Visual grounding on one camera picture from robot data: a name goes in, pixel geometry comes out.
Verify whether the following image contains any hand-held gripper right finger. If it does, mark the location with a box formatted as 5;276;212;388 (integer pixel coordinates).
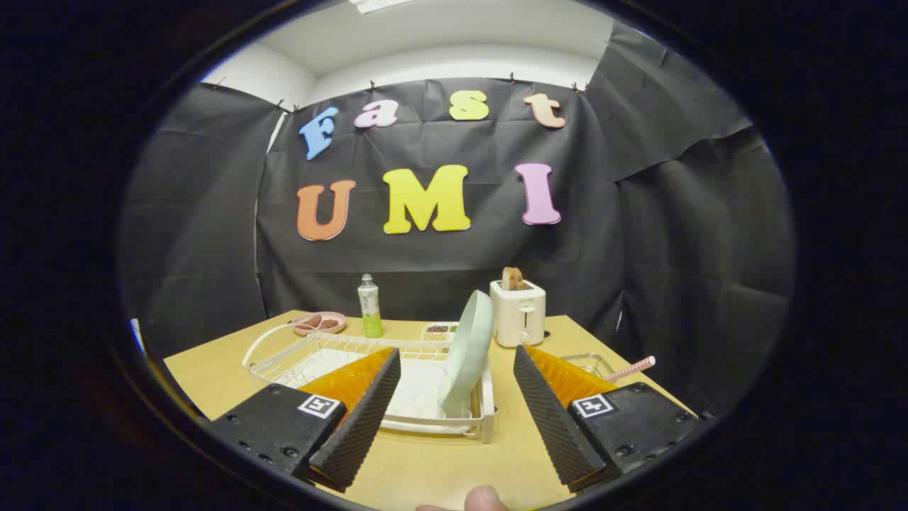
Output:
514;345;699;493

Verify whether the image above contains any green drink bottle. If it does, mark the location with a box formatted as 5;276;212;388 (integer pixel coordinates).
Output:
358;274;384;339

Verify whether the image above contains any metal wire basket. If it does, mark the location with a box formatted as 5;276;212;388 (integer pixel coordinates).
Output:
560;353;616;380

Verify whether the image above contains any pink checkered handle spoon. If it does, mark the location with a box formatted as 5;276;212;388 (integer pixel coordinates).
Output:
607;356;656;384

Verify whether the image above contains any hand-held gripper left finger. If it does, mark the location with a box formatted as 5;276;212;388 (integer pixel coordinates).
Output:
211;346;402;493

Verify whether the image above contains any ceiling light panel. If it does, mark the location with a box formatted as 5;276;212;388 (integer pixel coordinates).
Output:
348;0;419;15

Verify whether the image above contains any pink plate with food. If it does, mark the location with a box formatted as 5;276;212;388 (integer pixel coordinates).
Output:
291;312;348;336

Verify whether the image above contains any white dish rack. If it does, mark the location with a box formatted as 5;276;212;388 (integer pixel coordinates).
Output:
242;323;497;444

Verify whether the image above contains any cream toaster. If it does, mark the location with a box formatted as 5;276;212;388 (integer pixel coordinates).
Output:
489;280;547;348

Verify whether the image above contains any pale green plate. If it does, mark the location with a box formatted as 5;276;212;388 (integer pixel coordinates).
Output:
438;290;495;418

